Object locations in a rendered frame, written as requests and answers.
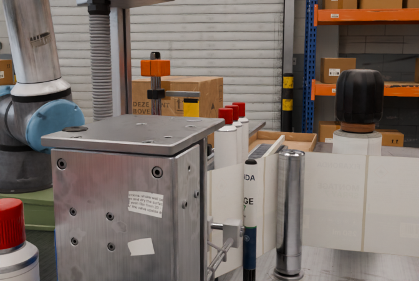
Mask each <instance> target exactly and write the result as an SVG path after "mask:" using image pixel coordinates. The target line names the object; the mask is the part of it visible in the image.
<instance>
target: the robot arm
mask: <svg viewBox="0 0 419 281"><path fill-rule="evenodd" d="M2 5H3V9H4V15H5V19H6V25H7V32H8V36H9V42H10V46H11V52H12V59H13V63H14V69H15V73H16V80H17V84H15V85H2V86H0V188H1V189H28V188H35V187H39V186H43V185H46V184H49V183H51V182H52V161H51V149H52V148H56V147H50V146H42V145H41V137H42V136H44V135H48V134H51V133H55V132H58V131H62V130H63V129H64V128H65V127H70V126H82V125H84V124H85V118H84V114H83V113H82V110H81V109H80V108H79V107H78V105H77V104H76V103H74V102H73V99H72V92H71V87H70V83H68V82H67V81H65V80H64V79H63V78H62V77H61V73H60V65H59V58H58V53H57V45H56V41H55V33H54V25H53V21H52V13H51V5H50V1H49V0H2Z"/></svg>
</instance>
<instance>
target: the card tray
mask: <svg viewBox="0 0 419 281"><path fill-rule="evenodd" d="M281 135H285V140H284V142H283V143H282V145H284V146H288V149H295V150H302V151H308V152H313V150H314V148H315V145H316V143H317V134H313V133H289V132H278V131H258V132H256V133H255V134H254V135H253V136H251V137H250V138H249V141H248V153H249V152H250V151H251V150H252V149H253V148H254V147H256V146H257V145H258V144H262V143H266V144H274V143H275V142H276V141H277V140H278V139H279V138H280V136H281Z"/></svg>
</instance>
